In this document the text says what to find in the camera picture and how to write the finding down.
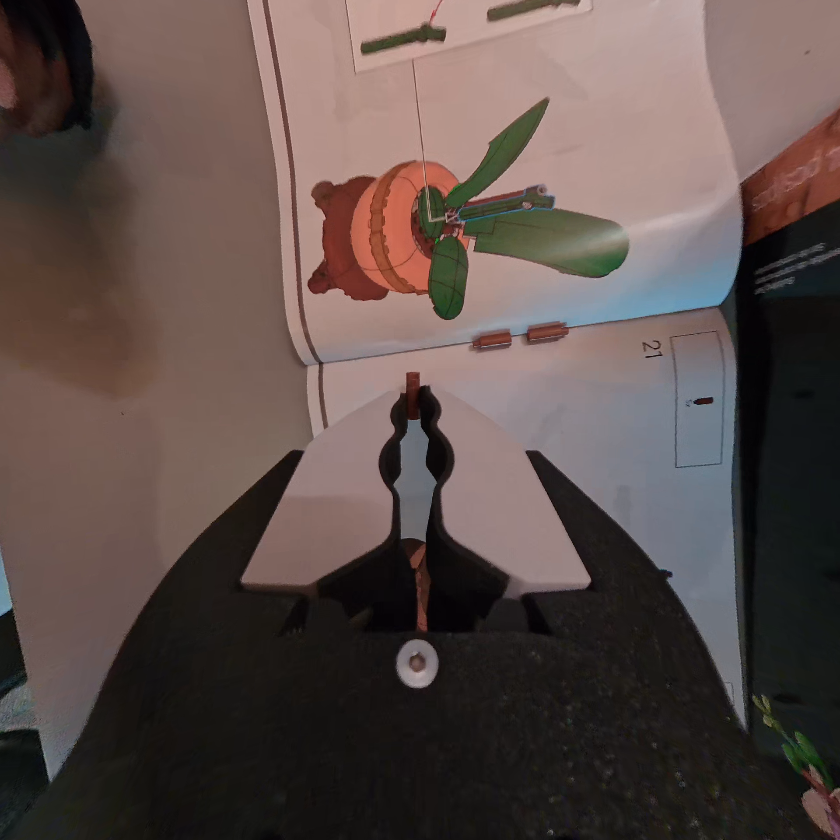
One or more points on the small brown toy peg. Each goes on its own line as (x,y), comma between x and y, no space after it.
(493,340)
(548,332)
(413,394)

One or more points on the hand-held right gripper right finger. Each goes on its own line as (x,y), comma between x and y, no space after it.
(505,512)

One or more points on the grey desk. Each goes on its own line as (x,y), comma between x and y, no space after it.
(164,262)

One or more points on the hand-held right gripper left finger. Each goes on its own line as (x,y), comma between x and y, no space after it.
(328,512)

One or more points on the person's left hand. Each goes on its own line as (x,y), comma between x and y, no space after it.
(33,79)

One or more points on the white instruction booklet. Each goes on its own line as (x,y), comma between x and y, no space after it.
(590,98)

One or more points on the black orchid print box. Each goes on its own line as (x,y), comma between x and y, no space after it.
(787,459)

